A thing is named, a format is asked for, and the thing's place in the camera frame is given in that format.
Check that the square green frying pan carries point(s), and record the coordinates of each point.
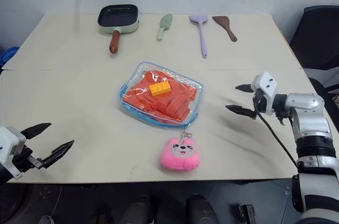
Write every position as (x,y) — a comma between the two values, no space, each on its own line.
(117,16)

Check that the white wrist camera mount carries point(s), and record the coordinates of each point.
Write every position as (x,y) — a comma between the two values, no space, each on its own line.
(267,83)
(9,142)

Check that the black office chair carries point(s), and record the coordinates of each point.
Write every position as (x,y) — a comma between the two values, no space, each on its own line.
(317,38)

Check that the yellow toy building brick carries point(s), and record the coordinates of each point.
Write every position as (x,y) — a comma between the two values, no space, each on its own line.
(159,89)

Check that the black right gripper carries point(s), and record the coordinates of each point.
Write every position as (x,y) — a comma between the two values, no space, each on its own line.
(262,102)

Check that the clear pouch with orange contents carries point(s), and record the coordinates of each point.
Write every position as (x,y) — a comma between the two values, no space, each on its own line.
(127,99)

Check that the brown wooden spatula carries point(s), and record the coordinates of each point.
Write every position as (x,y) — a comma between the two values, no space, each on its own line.
(223,25)

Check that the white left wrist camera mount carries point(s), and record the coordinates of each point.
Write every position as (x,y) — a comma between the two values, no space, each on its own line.
(9,142)

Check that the black metal bracket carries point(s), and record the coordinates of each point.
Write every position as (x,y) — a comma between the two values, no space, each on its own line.
(246,213)

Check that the dark rounded shape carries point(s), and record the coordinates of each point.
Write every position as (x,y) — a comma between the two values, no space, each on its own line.
(139,209)

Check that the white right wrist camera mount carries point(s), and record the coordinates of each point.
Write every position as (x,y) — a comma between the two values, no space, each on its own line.
(267,83)

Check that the green spatula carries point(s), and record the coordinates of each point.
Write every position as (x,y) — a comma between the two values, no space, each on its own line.
(164,26)

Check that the purple silicone spatula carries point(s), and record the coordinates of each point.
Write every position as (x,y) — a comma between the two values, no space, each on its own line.
(201,30)

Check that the blue plastic basket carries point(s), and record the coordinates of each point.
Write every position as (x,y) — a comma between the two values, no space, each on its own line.
(6,57)

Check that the black rounded chair part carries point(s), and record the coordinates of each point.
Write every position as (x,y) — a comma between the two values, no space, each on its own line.
(327,91)

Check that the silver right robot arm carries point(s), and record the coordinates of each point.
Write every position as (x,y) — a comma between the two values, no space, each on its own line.
(310,123)

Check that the clear glass rim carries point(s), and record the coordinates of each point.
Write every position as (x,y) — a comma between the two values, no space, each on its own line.
(46,220)

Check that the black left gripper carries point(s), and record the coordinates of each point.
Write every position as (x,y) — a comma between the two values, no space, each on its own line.
(22,159)

